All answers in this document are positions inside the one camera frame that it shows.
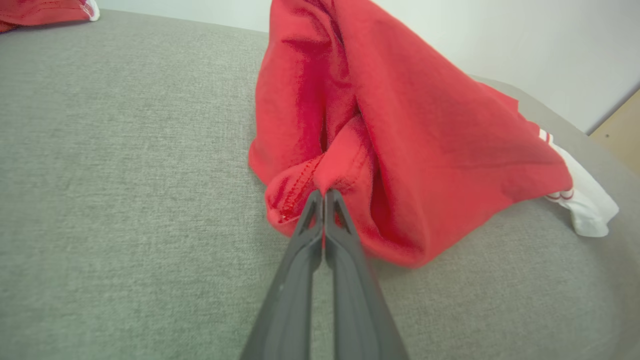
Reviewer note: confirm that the grey fabric sofa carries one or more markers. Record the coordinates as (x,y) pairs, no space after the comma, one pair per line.
(125,200)

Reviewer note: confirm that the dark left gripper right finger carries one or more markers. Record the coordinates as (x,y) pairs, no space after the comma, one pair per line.
(357,300)

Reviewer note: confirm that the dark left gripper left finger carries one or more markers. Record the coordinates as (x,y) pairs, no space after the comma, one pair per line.
(292,290)

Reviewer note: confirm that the red shorts with white stripe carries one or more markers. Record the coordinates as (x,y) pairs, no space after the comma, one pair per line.
(40,11)

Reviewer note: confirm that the red Bulls basketball jersey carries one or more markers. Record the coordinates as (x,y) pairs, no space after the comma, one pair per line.
(425,140)

